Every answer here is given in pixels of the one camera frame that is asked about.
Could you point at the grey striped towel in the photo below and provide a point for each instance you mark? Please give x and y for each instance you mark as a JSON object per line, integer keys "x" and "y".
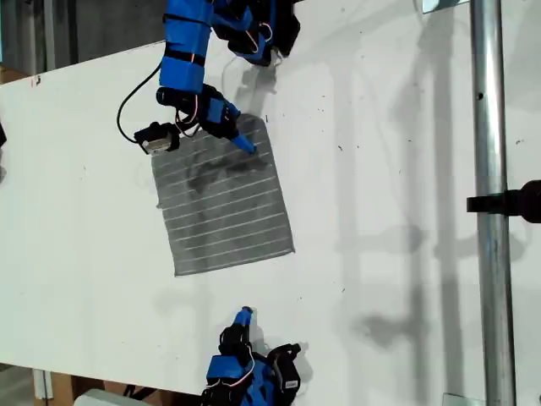
{"x": 224, "y": 211}

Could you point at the white plastic container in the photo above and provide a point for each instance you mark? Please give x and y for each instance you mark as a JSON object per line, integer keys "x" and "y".
{"x": 99, "y": 398}

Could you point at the brown cardboard box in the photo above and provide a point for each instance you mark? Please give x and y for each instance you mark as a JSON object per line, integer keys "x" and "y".
{"x": 63, "y": 387}
{"x": 12, "y": 75}

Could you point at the white table leg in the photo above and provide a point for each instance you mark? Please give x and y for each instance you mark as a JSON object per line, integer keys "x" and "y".
{"x": 42, "y": 382}

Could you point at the black clamp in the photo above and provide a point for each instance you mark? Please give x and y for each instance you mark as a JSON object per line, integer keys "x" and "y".
{"x": 524, "y": 199}

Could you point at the black labelled gripper camera box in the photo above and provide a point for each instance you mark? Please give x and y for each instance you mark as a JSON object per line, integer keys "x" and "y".
{"x": 289, "y": 372}

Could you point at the silver black gripper camera box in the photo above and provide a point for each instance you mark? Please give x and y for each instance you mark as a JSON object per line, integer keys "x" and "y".
{"x": 158, "y": 137}

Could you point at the steel post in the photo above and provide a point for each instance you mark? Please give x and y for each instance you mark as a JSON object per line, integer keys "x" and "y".
{"x": 490, "y": 127}

